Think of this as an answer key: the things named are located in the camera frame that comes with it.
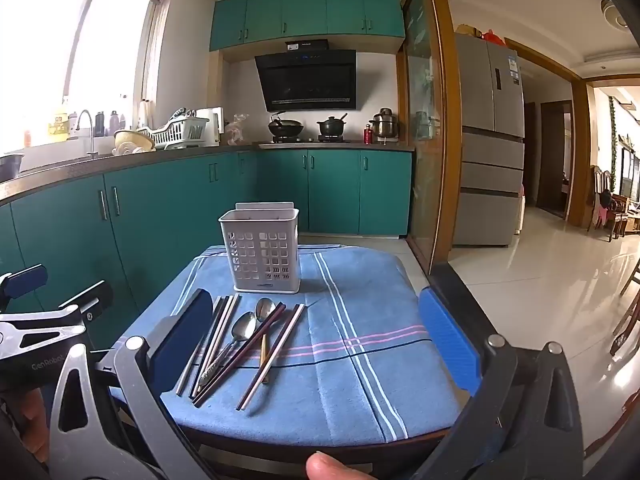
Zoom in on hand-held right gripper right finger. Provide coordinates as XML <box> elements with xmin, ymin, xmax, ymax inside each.
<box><xmin>410</xmin><ymin>286</ymin><xmax>587</xmax><ymax>480</ymax></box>

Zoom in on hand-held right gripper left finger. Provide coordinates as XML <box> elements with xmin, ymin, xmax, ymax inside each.
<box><xmin>47</xmin><ymin>288</ymin><xmax>221</xmax><ymax>480</ymax></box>

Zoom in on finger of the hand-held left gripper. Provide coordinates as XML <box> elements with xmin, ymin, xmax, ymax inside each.
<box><xmin>56</xmin><ymin>280</ymin><xmax>114</xmax><ymax>325</ymax></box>
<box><xmin>0</xmin><ymin>263</ymin><xmax>51</xmax><ymax>311</ymax></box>

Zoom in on dark chopstick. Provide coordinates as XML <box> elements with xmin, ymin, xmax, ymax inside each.
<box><xmin>194</xmin><ymin>304</ymin><xmax>288</xmax><ymax>408</ymax></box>
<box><xmin>191</xmin><ymin>302</ymin><xmax>284</xmax><ymax>403</ymax></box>
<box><xmin>188</xmin><ymin>296</ymin><xmax>230</xmax><ymax>401</ymax></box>
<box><xmin>200</xmin><ymin>294</ymin><xmax>242</xmax><ymax>391</ymax></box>
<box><xmin>235</xmin><ymin>304</ymin><xmax>301</xmax><ymax>409</ymax></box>

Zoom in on silver chopstick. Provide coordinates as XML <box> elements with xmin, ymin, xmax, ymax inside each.
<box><xmin>196</xmin><ymin>294</ymin><xmax>237</xmax><ymax>393</ymax></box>
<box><xmin>174</xmin><ymin>297</ymin><xmax>223</xmax><ymax>396</ymax></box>

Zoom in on steel spoon patterned handle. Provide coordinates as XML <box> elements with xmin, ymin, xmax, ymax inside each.
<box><xmin>197</xmin><ymin>311</ymin><xmax>257</xmax><ymax>390</ymax></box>

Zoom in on steel spoon golden handle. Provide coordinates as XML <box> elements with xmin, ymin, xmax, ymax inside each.
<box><xmin>255</xmin><ymin>297</ymin><xmax>277</xmax><ymax>386</ymax></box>

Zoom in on dark chopsticks pair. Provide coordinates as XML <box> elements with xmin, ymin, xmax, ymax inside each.
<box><xmin>238</xmin><ymin>303</ymin><xmax>306</xmax><ymax>411</ymax></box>

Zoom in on white plastic utensil basket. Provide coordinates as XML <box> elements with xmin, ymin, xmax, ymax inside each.
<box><xmin>218</xmin><ymin>202</ymin><xmax>301</xmax><ymax>294</ymax></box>

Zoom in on person's left hand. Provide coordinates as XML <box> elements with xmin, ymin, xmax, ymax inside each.
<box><xmin>10</xmin><ymin>387</ymin><xmax>53</xmax><ymax>443</ymax></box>

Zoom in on person's right hand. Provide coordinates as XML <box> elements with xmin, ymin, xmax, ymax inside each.
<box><xmin>306</xmin><ymin>452</ymin><xmax>379</xmax><ymax>480</ymax></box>

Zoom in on blue striped cloth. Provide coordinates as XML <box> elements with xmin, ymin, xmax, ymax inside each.
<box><xmin>107</xmin><ymin>244</ymin><xmax>463</xmax><ymax>445</ymax></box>

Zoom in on teal lower kitchen cabinets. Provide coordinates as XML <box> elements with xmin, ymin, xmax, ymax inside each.
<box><xmin>0</xmin><ymin>150</ymin><xmax>415</xmax><ymax>356</ymax></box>

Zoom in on teal kitchen cabinets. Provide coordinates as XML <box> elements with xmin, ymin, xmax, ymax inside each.
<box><xmin>210</xmin><ymin>0</ymin><xmax>406</xmax><ymax>52</ymax></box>
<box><xmin>0</xmin><ymin>150</ymin><xmax>415</xmax><ymax>356</ymax></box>

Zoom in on metal basin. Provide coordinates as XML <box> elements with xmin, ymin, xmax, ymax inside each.
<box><xmin>0</xmin><ymin>152</ymin><xmax>26</xmax><ymax>183</ymax></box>

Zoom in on yellow oil bottle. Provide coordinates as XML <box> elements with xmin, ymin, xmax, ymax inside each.
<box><xmin>47</xmin><ymin>96</ymin><xmax>71</xmax><ymax>143</ymax></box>

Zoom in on beige bowl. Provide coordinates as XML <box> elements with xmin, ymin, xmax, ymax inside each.
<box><xmin>114</xmin><ymin>129</ymin><xmax>156</xmax><ymax>153</ymax></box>

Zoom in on steel faucet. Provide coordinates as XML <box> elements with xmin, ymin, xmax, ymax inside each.
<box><xmin>75</xmin><ymin>109</ymin><xmax>98</xmax><ymax>158</ymax></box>

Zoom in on wooden chair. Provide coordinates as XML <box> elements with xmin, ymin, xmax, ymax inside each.
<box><xmin>609</xmin><ymin>260</ymin><xmax>640</xmax><ymax>357</ymax></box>

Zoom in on grey refrigerator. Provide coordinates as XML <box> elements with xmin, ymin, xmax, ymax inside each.
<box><xmin>452</xmin><ymin>34</ymin><xmax>526</xmax><ymax>248</ymax></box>

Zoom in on white dish rack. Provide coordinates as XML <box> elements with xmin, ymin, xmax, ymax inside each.
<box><xmin>150</xmin><ymin>116</ymin><xmax>211</xmax><ymax>150</ymax></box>

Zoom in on clear plastic bag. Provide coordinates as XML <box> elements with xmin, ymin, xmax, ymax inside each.
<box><xmin>224</xmin><ymin>113</ymin><xmax>249</xmax><ymax>147</ymax></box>

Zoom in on white kitchen appliance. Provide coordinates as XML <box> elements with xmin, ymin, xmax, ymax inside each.
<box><xmin>196</xmin><ymin>106</ymin><xmax>224</xmax><ymax>146</ymax></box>

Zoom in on dark brown door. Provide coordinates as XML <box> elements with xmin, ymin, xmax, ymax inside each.
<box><xmin>537</xmin><ymin>100</ymin><xmax>573</xmax><ymax>218</ymax></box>

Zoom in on wooden dining chairs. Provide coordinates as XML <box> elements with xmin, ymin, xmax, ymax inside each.
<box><xmin>587</xmin><ymin>165</ymin><xmax>640</xmax><ymax>243</ymax></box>

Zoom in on gas stove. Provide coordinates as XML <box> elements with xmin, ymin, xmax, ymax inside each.
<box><xmin>258</xmin><ymin>135</ymin><xmax>353</xmax><ymax>146</ymax></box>

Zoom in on stainless steel pot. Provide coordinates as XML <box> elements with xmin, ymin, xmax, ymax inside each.
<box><xmin>369</xmin><ymin>107</ymin><xmax>400</xmax><ymax>141</ymax></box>

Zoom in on black wok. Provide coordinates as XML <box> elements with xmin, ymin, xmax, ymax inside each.
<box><xmin>267</xmin><ymin>111</ymin><xmax>306</xmax><ymax>138</ymax></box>

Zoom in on wooden framed glass door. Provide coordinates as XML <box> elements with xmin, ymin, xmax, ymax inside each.
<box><xmin>397</xmin><ymin>0</ymin><xmax>463</xmax><ymax>273</ymax></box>

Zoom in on black cooking pot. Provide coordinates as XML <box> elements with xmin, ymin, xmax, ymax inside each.
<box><xmin>316</xmin><ymin>113</ymin><xmax>348</xmax><ymax>138</ymax></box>

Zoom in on kitchen window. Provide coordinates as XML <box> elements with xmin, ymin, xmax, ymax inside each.
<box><xmin>0</xmin><ymin>0</ymin><xmax>171</xmax><ymax>156</ymax></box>

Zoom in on green garland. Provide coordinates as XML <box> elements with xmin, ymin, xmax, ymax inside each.
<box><xmin>607</xmin><ymin>95</ymin><xmax>621</xmax><ymax>151</ymax></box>

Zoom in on black range hood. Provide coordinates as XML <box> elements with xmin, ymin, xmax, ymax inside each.
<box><xmin>254</xmin><ymin>39</ymin><xmax>358</xmax><ymax>113</ymax></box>

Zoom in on teal upper kitchen cabinets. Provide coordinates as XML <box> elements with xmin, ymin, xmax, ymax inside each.
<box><xmin>210</xmin><ymin>0</ymin><xmax>406</xmax><ymax>52</ymax></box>

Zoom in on ceiling light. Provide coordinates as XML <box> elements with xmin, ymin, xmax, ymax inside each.
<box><xmin>600</xmin><ymin>0</ymin><xmax>631</xmax><ymax>28</ymax></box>

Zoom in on wooden doorway frame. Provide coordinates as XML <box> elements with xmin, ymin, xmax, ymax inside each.
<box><xmin>505</xmin><ymin>37</ymin><xmax>640</xmax><ymax>228</ymax></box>

